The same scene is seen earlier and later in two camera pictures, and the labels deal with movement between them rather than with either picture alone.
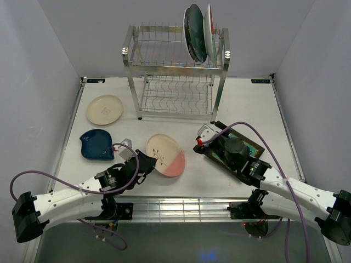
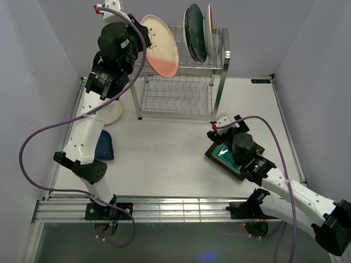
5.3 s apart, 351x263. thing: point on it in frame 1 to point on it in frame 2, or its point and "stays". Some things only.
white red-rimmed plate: x=209 y=35 stays
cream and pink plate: x=171 y=160 to x=163 y=54
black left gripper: x=152 y=160 to x=143 y=30
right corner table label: x=262 y=81 stays
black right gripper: x=206 y=150 to x=214 y=135
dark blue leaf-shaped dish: x=97 y=144 stays
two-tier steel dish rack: x=165 y=80 stays
